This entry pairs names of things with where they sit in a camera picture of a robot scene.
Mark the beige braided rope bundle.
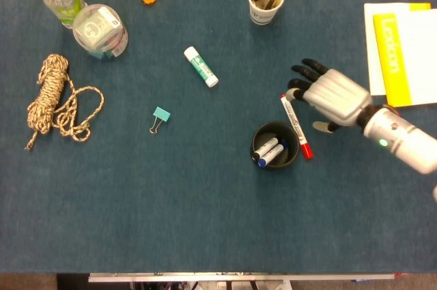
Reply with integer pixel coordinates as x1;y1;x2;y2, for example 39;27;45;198
24;53;105;151

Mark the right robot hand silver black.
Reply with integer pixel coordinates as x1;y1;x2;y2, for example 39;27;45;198
285;58;373;134

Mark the clear plastic water bottle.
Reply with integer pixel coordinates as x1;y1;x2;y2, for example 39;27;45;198
40;0;88;30

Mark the white paper sheet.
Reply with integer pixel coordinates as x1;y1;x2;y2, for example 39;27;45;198
363;2;432;96

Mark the black mesh pen cup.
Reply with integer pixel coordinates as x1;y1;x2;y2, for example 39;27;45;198
251;120;300;171

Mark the blue marker pen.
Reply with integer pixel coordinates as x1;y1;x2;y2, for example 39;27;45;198
257;139;290;168

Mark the white paper cup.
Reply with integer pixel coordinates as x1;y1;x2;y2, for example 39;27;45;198
247;0;286;25

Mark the clear plastic clip jar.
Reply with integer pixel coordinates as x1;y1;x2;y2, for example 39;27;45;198
72;3;130;60

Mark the white green glue stick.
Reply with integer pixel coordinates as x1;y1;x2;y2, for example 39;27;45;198
183;46;219;88

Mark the metal table frame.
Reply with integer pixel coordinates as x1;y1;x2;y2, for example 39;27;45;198
87;272;399;284

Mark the black marker pen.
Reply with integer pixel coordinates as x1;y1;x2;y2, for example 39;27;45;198
251;136;279;162

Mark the teal binder clip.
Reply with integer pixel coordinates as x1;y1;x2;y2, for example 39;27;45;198
148;106;172;135

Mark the red marker pen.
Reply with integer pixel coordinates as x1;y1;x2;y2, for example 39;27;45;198
280;93;315;160

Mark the blue felt table cloth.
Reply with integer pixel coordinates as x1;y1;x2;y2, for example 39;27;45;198
0;0;437;274

